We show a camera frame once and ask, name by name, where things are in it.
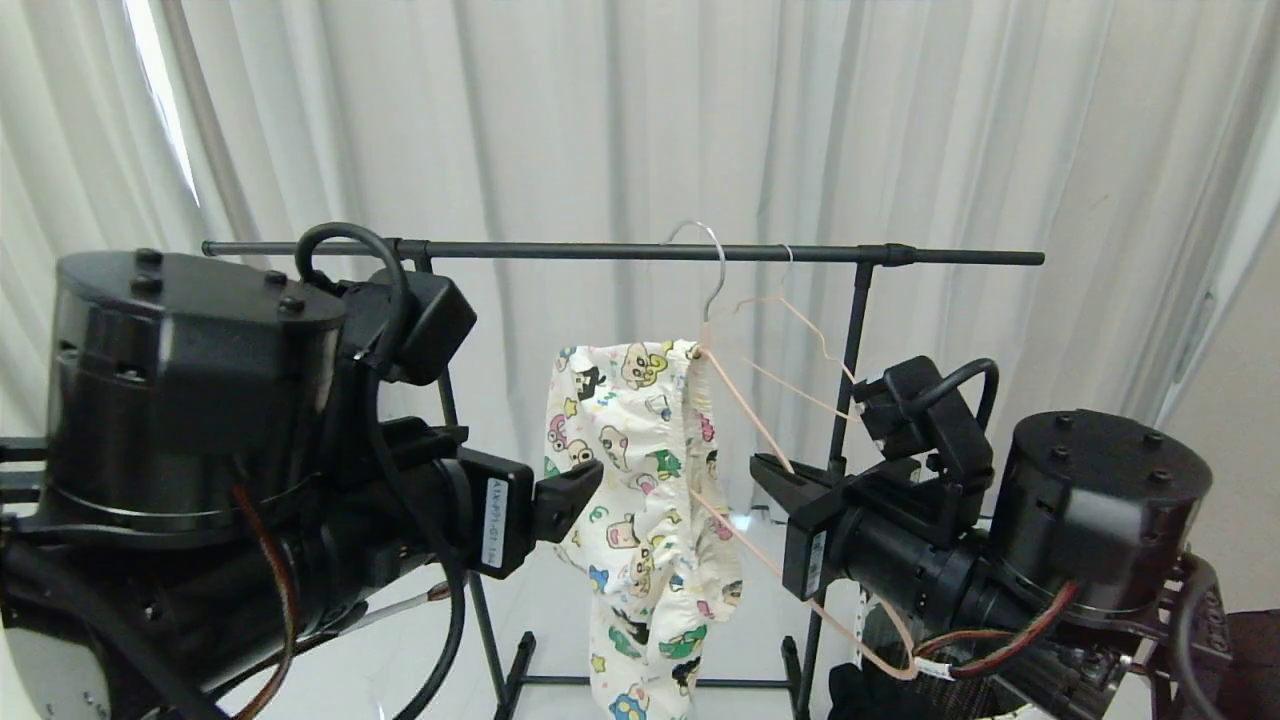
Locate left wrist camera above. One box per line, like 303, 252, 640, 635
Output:
345, 265, 479, 387

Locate cream printed garment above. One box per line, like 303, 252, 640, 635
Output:
545, 340, 746, 720

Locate black clothes rack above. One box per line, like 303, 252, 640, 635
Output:
202, 238, 1046, 720

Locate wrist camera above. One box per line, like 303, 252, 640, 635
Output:
345, 265, 479, 387
852, 355, 996, 493

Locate pink clothes hanger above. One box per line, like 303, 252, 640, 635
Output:
665, 220, 919, 682
705, 245, 863, 421

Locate black garment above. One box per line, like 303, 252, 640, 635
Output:
828, 660, 913, 720

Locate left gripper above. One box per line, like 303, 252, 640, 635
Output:
333, 424, 605, 603

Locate white curtain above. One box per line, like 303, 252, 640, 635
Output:
0, 0, 1280, 601

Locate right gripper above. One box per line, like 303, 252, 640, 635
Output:
750, 452, 1001, 631

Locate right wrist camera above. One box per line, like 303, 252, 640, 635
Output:
852, 355, 996, 493

